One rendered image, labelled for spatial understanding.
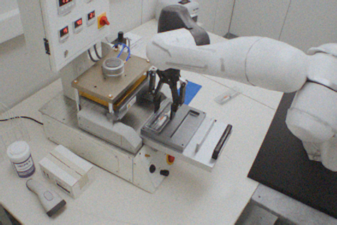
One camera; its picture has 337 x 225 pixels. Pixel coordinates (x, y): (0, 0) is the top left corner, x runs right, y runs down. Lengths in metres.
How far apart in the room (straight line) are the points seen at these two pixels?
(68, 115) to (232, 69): 0.76
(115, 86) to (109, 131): 0.15
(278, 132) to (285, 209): 0.31
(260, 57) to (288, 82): 0.08
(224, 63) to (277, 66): 0.13
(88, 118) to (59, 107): 0.21
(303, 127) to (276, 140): 0.68
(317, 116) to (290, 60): 0.12
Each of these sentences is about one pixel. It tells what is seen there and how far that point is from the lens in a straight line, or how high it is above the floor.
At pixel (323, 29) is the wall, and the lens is 3.45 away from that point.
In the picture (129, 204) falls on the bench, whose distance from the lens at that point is 1.21.
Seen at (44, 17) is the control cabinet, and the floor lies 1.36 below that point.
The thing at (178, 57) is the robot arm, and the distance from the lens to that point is 0.76.
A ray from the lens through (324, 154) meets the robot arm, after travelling 0.98.
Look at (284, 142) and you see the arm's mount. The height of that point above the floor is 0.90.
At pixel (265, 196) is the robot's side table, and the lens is 1.32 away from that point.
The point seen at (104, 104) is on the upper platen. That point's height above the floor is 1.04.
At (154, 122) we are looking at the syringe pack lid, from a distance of 1.12.
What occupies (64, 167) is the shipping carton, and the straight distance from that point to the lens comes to 1.22.
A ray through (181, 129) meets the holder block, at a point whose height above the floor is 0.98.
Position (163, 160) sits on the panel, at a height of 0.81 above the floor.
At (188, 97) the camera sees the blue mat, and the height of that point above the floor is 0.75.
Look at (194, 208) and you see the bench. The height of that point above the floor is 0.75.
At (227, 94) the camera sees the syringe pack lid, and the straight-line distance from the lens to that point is 1.68.
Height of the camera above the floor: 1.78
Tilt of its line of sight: 42 degrees down
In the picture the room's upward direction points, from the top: 5 degrees clockwise
